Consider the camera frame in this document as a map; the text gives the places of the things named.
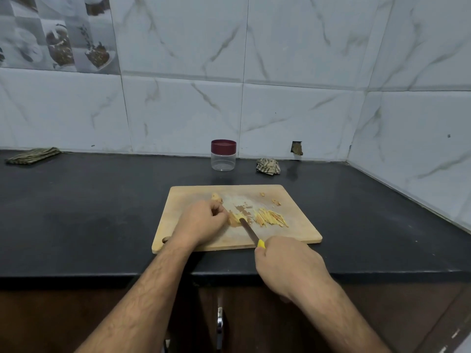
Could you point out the folded green cloth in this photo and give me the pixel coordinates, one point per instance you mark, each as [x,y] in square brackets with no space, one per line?
[33,156]

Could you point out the brown wooden cabinet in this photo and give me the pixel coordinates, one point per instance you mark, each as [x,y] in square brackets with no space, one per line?
[73,316]

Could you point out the person's left forearm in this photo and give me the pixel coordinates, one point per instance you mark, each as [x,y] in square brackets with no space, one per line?
[132,309]

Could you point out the wooden cutting board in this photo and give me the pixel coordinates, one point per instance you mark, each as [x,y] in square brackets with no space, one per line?
[169,224]

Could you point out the small ginger end piece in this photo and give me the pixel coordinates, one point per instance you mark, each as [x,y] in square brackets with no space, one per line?
[216,197]

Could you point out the black countertop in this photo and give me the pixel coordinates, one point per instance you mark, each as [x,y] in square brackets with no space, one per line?
[73,217]

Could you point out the pile of ginger strips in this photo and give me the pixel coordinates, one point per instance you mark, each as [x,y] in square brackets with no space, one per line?
[269,217]

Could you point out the person's right hand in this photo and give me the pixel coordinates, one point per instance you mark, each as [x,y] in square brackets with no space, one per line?
[291,267]

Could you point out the person's right forearm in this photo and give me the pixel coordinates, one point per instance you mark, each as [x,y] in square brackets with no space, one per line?
[346,320]

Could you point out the decorative picture tiles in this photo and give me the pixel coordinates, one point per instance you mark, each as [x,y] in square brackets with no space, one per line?
[55,36]

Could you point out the small ginger peel scraps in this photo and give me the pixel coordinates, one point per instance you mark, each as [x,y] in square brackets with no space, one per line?
[271,200]

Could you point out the crumpled patterned cloth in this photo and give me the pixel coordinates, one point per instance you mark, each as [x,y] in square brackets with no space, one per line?
[269,167]

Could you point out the person's left hand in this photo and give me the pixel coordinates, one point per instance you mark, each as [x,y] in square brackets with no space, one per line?
[200,224]

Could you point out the clear jar maroon lid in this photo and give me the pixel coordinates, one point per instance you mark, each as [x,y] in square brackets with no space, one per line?
[224,163]

